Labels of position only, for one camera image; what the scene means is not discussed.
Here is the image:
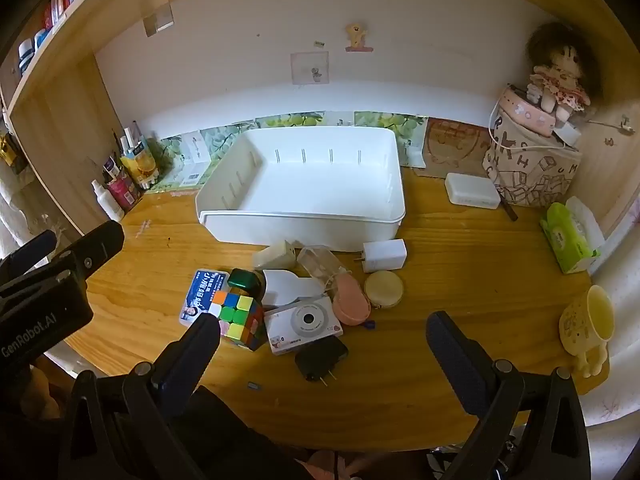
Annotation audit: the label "white compact camera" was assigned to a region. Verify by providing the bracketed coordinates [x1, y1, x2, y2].
[263, 296, 346, 357]

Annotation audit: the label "white plug charger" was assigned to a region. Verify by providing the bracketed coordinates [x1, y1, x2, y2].
[355, 238, 407, 274]

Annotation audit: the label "white plastic storage bin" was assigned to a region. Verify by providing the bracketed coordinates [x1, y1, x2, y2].
[197, 127, 407, 254]

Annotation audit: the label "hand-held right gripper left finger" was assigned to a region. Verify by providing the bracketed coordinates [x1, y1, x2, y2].
[67, 311, 221, 480]

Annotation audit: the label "white spray bottle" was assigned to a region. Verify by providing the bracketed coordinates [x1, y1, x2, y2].
[91, 180, 125, 222]

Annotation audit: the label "pale square paper note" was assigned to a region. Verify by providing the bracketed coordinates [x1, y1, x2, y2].
[290, 50, 330, 86]

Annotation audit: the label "beige printed fabric bag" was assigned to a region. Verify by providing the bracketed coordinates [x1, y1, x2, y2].
[482, 110, 584, 209]

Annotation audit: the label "yellow hanging charm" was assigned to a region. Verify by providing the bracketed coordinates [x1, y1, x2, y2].
[0, 131, 24, 172]

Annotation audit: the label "red and white boxes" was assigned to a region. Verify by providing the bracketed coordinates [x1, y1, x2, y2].
[42, 0, 77, 32]

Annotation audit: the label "clear adhesive wall hook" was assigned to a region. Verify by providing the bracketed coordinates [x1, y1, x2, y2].
[142, 0, 174, 37]

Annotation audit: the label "person's dark clothing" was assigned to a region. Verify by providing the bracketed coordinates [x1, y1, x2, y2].
[170, 385, 321, 480]

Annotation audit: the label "white bottle-shaped case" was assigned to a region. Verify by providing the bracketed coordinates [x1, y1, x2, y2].
[261, 269, 327, 309]

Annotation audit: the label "colourful puzzle cube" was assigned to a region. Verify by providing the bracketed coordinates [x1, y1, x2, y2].
[206, 287, 266, 352]

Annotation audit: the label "metal wall hook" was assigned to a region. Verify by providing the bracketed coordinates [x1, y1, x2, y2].
[604, 114, 637, 147]

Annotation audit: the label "white soap box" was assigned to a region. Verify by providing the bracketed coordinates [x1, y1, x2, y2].
[445, 172, 501, 209]

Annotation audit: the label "round beige zip pouch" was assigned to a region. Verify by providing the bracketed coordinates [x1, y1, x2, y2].
[363, 270, 404, 310]

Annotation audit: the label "green wet wipes pack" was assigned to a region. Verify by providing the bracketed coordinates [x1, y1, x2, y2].
[539, 196, 605, 275]

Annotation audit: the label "pink silicone pouch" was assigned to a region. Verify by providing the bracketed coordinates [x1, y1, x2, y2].
[331, 272, 372, 329]

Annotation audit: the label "dark-haired rag doll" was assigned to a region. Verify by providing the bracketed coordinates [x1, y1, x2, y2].
[525, 22, 603, 122]

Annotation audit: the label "yellow cartoon mug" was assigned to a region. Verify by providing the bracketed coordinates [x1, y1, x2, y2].
[558, 285, 616, 379]

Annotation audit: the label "yellow bear wall sticker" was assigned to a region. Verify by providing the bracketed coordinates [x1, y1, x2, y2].
[344, 22, 374, 54]

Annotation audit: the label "black plug charger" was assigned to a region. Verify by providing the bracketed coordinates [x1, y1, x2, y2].
[294, 335, 350, 387]

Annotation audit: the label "green grape print sheet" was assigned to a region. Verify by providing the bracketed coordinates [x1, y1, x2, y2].
[145, 110, 431, 196]

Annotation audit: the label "pink round box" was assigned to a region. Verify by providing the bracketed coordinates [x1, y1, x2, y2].
[502, 85, 559, 137]

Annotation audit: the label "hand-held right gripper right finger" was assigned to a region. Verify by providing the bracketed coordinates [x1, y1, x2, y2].
[426, 311, 592, 480]

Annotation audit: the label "white carton box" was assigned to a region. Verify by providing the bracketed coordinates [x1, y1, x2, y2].
[178, 131, 214, 187]

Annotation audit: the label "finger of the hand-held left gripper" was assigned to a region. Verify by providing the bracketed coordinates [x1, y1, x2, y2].
[0, 230, 57, 281]
[65, 221, 125, 281]

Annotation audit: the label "green bottle with gold cap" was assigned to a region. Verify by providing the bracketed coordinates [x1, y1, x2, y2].
[228, 268, 264, 297]

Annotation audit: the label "beige wedge-shaped box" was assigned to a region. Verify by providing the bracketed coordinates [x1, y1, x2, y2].
[252, 240, 297, 271]

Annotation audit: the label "clear plastic box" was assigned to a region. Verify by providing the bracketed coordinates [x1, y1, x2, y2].
[297, 246, 347, 282]

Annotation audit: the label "brown cardboard picture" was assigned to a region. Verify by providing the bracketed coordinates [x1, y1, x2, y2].
[414, 117, 495, 179]

